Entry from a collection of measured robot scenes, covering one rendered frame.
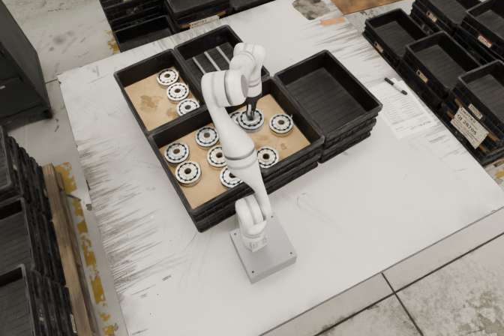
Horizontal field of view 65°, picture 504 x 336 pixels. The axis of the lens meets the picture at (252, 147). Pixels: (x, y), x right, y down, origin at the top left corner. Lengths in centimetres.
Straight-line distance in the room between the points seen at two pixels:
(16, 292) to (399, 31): 275
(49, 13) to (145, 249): 278
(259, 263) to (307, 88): 83
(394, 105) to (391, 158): 30
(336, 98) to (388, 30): 133
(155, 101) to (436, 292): 177
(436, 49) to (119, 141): 203
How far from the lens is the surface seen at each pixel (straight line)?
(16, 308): 206
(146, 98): 189
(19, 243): 230
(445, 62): 281
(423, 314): 241
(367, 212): 171
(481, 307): 254
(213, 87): 99
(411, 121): 201
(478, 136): 248
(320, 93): 184
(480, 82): 262
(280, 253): 150
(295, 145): 167
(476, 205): 189
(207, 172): 161
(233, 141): 106
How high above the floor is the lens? 224
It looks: 58 degrees down
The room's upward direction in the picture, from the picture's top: 3 degrees counter-clockwise
